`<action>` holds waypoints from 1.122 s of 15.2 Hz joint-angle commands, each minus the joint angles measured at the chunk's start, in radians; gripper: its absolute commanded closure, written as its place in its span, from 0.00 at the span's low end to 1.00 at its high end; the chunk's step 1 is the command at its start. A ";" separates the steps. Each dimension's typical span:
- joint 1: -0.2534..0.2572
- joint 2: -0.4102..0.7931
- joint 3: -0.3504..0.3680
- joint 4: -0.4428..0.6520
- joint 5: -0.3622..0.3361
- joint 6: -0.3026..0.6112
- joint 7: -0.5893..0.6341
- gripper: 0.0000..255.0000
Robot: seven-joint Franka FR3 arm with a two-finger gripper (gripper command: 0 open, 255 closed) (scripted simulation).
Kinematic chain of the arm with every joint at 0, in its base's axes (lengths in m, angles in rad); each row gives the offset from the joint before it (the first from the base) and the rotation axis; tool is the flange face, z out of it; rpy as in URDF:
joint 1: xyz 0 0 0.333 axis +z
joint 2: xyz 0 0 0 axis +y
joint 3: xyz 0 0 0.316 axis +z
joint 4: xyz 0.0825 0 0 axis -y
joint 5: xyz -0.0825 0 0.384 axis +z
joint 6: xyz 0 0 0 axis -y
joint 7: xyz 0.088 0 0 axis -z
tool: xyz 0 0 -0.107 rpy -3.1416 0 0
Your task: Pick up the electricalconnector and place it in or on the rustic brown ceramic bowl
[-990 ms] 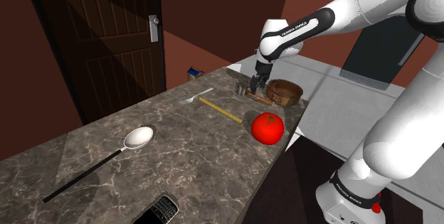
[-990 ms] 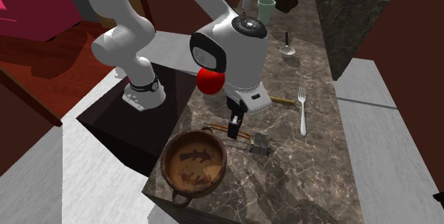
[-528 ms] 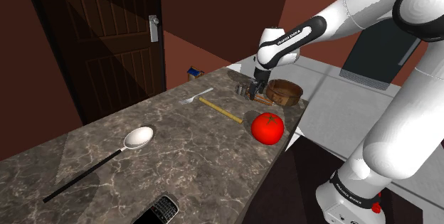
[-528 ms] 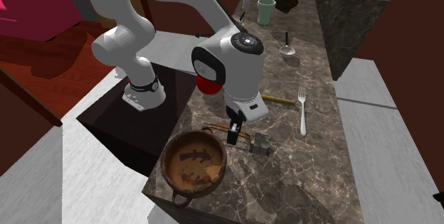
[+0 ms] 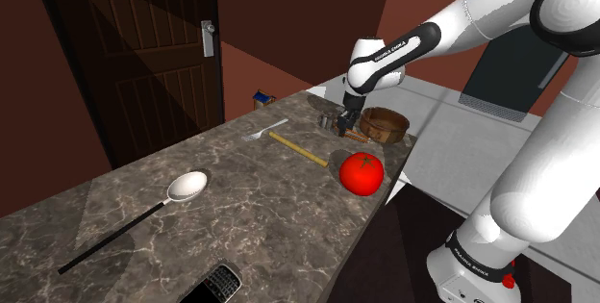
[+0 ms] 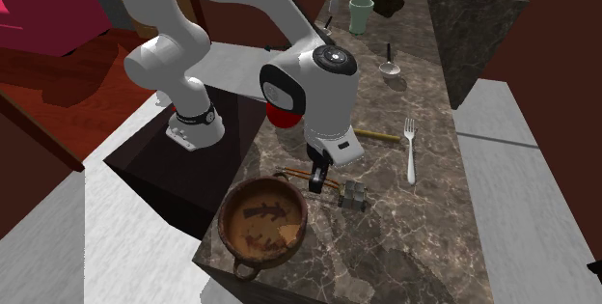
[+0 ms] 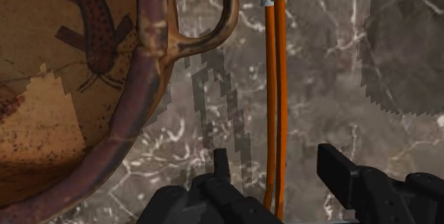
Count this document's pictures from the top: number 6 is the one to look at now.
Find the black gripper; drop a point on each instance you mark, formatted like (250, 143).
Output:
(319, 159)

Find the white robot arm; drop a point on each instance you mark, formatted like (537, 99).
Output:
(329, 100)

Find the red tomato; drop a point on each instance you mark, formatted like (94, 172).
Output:
(282, 119)

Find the yellow wooden stick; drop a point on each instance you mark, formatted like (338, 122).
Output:
(376, 135)

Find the silver fork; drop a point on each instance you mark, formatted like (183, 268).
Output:
(411, 162)

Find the dark robot stand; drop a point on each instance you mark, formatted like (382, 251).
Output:
(188, 185)

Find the pale green cup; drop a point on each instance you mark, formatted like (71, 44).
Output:
(361, 16)

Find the white shaker bottle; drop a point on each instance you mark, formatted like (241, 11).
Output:
(334, 3)

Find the pink sofa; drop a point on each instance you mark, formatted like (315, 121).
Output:
(42, 11)

